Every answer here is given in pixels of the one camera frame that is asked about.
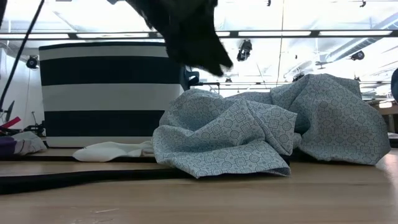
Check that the dark slate cloth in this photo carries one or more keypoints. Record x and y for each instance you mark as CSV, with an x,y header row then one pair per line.
x,y
186,37

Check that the white sock with purple toe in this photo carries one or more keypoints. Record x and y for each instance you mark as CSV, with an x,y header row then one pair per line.
x,y
28,143

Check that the light blue patterned cloth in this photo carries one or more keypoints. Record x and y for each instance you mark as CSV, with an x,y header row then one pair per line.
x,y
233,133

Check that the navy white striped fabric bin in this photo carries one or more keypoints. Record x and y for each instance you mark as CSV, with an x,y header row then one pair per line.
x,y
102,68

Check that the red flat tool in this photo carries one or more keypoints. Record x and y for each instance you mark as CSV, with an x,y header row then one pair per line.
x,y
11,123

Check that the black ceiling camera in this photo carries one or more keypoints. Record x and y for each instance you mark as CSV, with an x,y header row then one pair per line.
x,y
244,49

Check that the black wall camera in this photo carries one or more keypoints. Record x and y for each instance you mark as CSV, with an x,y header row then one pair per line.
x,y
32,62

